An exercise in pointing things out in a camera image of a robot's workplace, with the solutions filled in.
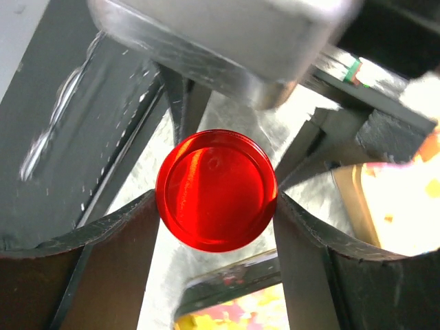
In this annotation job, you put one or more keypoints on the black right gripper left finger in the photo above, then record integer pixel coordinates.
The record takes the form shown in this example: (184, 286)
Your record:
(90, 278)

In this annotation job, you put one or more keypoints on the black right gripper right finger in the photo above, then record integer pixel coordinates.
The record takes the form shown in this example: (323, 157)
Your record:
(334, 281)

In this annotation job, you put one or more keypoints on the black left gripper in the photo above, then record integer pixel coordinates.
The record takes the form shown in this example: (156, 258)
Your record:
(403, 38)

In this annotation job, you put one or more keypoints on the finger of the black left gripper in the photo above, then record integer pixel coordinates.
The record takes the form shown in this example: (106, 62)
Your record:
(187, 100)

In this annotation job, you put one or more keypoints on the red jar lid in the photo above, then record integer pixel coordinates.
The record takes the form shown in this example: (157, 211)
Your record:
(216, 191)

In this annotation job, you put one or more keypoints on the dark tin of gummy candies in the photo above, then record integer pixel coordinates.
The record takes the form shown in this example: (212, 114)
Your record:
(244, 295)

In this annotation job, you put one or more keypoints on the gold tin of popsicle candies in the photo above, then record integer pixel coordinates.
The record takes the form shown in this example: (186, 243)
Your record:
(395, 207)

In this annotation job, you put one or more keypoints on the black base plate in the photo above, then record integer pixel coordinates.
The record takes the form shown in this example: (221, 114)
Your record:
(74, 119)

